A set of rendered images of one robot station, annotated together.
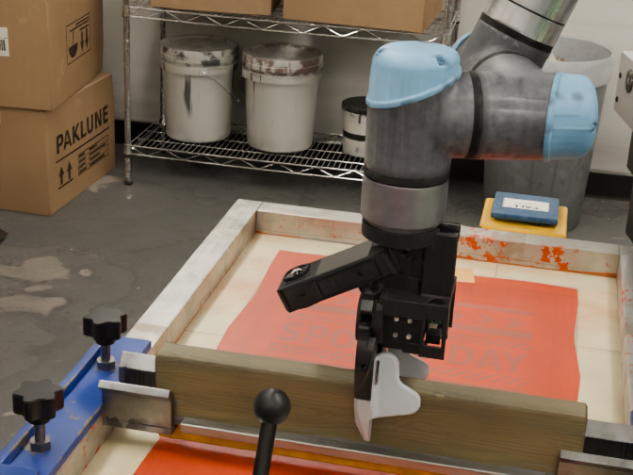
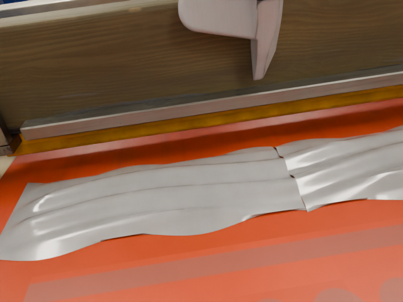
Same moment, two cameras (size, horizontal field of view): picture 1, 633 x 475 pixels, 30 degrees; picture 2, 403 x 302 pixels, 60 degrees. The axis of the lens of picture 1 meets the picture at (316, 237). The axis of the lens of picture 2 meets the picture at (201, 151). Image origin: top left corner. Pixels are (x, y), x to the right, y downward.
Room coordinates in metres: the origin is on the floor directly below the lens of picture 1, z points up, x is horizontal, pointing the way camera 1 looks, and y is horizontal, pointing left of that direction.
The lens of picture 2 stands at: (1.21, -0.16, 1.10)
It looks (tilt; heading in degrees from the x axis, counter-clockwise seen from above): 33 degrees down; 167
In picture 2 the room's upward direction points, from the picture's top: 8 degrees counter-clockwise
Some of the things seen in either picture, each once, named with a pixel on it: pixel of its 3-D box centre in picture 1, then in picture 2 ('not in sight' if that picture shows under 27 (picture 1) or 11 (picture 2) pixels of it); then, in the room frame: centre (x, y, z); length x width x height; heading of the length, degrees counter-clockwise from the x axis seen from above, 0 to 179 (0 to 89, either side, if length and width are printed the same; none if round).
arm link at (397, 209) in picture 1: (404, 197); not in sight; (0.98, -0.08, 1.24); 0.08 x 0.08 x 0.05
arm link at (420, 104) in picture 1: (414, 111); not in sight; (0.97, -0.08, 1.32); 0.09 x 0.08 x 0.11; 96
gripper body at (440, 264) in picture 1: (405, 283); not in sight; (0.97, -0.08, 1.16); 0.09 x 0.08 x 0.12; 79
